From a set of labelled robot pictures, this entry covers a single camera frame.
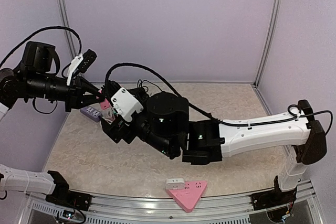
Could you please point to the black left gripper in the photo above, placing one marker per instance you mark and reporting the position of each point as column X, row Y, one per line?
column 77, row 86

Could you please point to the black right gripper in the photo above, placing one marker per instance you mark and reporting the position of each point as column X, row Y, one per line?
column 116, row 130

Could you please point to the pink plug adapter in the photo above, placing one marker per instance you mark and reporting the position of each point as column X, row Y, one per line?
column 104, row 105

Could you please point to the white plug adapter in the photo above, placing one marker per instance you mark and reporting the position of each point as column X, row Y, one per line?
column 174, row 184

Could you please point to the pink triangular power strip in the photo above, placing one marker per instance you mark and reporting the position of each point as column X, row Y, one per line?
column 188, row 197

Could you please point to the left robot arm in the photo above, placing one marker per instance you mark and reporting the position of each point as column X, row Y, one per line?
column 36, row 76

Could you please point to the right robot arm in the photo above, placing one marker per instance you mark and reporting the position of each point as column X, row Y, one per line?
column 168, row 122

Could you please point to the teal adapter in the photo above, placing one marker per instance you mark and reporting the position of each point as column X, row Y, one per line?
column 108, row 114

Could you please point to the purple power strip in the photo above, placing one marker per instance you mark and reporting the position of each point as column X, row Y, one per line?
column 91, row 113

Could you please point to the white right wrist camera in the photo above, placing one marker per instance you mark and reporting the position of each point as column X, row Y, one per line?
column 126, row 104

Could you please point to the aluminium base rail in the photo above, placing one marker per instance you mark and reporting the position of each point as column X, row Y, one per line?
column 236, row 208

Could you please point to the aluminium frame post left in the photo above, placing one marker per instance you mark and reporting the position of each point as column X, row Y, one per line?
column 65, row 22

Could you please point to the aluminium frame post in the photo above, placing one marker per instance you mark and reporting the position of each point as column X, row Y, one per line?
column 269, row 38
column 65, row 22

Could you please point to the aluminium frame post right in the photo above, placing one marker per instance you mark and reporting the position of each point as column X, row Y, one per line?
column 269, row 38

